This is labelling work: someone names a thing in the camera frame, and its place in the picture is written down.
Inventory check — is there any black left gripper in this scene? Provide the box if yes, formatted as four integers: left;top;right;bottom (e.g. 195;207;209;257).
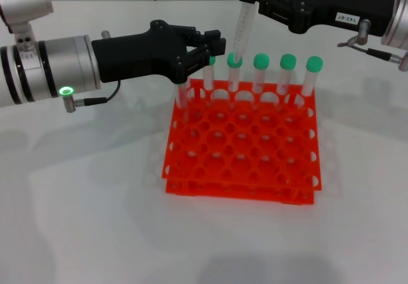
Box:
91;19;228;86

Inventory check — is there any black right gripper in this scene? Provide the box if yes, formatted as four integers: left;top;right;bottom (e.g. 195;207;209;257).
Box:
238;0;397;38

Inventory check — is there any orange test tube rack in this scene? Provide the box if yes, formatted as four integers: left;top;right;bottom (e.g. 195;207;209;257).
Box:
161;78;323;206

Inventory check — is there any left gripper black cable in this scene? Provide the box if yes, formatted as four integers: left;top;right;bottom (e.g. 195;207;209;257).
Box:
63;79;122;114

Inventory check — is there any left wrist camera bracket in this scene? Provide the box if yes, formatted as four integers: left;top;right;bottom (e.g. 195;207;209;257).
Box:
9;24;38;60

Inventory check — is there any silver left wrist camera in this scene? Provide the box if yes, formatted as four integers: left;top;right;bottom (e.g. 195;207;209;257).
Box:
0;0;54;27

